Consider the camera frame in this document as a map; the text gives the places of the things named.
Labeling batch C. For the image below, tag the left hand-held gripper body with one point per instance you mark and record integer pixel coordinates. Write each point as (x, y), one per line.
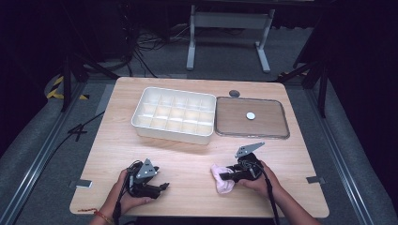
(140, 184)

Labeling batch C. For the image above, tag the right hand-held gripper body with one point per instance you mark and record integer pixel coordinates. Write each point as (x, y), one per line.
(250, 168)

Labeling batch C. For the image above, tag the pink sock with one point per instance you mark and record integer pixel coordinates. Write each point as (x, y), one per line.
(223, 186)

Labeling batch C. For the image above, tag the person's right hand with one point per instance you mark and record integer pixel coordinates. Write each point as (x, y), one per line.
(266, 184)

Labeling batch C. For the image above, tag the person's left hand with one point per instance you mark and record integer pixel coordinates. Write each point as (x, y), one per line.
(125, 201)

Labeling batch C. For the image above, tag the clear storage box lid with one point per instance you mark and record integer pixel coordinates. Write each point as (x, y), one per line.
(250, 125)

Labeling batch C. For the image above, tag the grey tape piece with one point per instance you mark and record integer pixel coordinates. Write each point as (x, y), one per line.
(82, 183)
(315, 180)

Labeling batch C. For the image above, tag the white divided storage box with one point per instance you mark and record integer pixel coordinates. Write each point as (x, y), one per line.
(175, 115)

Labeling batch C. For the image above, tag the grey round table grommet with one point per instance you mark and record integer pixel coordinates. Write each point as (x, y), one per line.
(234, 93)

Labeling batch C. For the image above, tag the black tape floor mark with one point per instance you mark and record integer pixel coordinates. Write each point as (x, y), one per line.
(77, 131)

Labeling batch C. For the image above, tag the black metal stand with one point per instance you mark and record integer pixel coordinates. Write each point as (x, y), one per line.
(322, 84)
(67, 84)

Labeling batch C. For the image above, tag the yellow black hazard tape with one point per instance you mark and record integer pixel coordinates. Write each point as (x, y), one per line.
(54, 92)

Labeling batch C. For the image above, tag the metal floor rail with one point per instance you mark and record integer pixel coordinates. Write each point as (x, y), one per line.
(341, 156)
(40, 159)

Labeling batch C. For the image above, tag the white metal desk frame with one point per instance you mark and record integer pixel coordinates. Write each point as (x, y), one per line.
(230, 20)

